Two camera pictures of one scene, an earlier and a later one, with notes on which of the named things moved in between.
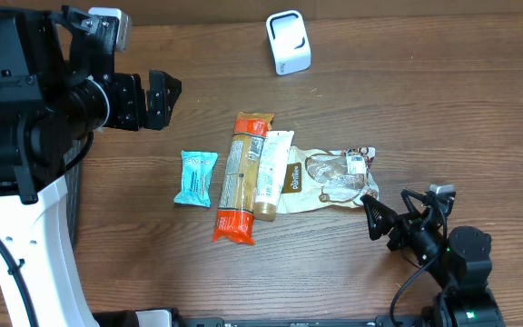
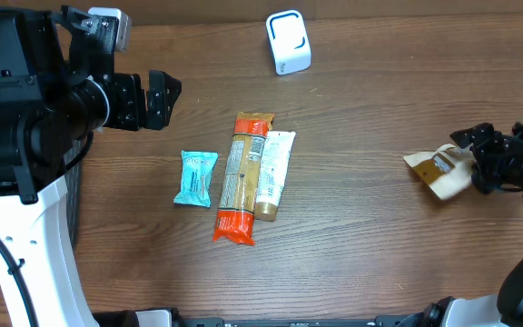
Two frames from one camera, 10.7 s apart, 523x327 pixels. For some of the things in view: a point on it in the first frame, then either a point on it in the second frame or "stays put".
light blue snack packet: [197, 168] stays put
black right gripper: [406, 224] to [490, 141]
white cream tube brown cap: [274, 154] stays put
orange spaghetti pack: [235, 215] stays put
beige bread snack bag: [319, 179] to [448, 170]
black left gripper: [134, 116] stays put
